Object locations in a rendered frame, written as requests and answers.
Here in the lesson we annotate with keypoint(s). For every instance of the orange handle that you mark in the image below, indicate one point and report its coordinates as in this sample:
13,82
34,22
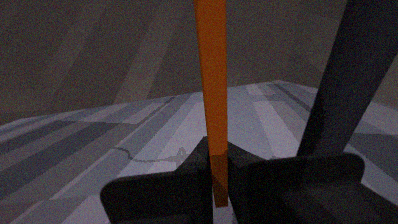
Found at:
210,17

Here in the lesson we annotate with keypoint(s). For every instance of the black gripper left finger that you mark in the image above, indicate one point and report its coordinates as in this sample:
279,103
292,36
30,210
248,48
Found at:
185,191

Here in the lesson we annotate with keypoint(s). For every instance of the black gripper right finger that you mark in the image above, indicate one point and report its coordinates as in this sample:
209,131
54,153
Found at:
253,182

